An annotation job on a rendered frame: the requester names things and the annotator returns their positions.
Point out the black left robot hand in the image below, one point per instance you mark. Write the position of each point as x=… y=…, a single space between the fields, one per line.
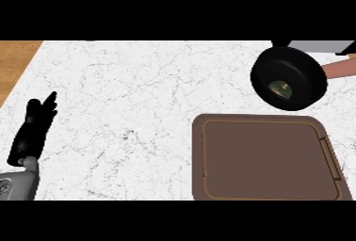
x=33 y=131

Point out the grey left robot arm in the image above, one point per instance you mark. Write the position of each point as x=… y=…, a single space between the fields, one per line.
x=18 y=185

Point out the brown tray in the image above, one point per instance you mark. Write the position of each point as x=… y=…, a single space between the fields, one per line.
x=265 y=157

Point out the green squash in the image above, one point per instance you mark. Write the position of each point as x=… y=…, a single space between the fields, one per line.
x=281 y=88

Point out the black pot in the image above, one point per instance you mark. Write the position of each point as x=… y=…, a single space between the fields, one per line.
x=290 y=72

